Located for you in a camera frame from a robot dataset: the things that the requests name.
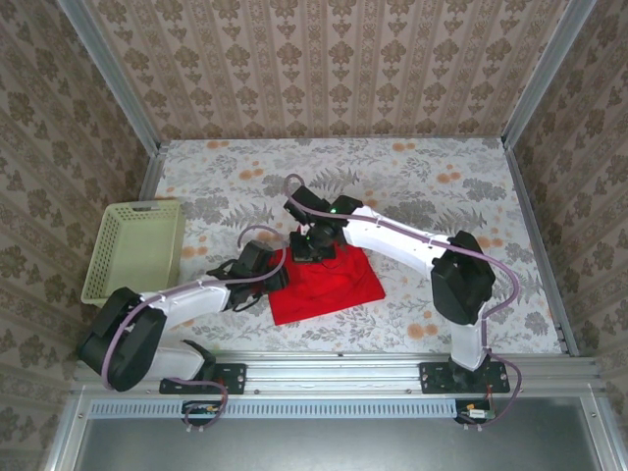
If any red t-shirt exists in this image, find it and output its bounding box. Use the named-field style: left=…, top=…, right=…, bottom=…
left=268, top=244, right=387, bottom=327

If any small black connector box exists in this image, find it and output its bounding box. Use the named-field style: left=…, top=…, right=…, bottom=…
left=182, top=399, right=222, bottom=426
left=454, top=399, right=495, bottom=424

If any pale green perforated plastic basket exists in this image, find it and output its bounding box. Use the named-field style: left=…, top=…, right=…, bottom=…
left=80, top=199, right=187, bottom=311

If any floral table cover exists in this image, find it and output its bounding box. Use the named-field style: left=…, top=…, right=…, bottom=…
left=105, top=137, right=564, bottom=355

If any grey metal sheet panel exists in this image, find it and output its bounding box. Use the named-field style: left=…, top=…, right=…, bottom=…
left=73, top=396, right=602, bottom=471

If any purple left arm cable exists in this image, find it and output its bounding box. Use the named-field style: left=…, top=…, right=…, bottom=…
left=100, top=224, right=288, bottom=436

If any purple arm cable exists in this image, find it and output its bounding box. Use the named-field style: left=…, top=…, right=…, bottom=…
left=284, top=174, right=522, bottom=433
left=100, top=224, right=288, bottom=436

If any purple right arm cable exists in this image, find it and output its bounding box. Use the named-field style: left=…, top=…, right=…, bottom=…
left=284, top=174, right=522, bottom=433

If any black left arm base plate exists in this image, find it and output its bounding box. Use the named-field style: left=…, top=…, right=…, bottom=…
left=159, top=362, right=246, bottom=395

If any aluminium mounting rail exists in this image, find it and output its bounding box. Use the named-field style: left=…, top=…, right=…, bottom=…
left=71, top=356, right=607, bottom=393

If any grey slotted cable duct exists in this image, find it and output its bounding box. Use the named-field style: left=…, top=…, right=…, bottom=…
left=90, top=397, right=460, bottom=419

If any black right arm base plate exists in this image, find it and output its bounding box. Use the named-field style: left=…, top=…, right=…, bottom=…
left=420, top=361, right=510, bottom=394

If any aluminium frame post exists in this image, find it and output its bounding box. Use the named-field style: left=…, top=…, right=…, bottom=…
left=500, top=0, right=598, bottom=148
left=56, top=0, right=163, bottom=153

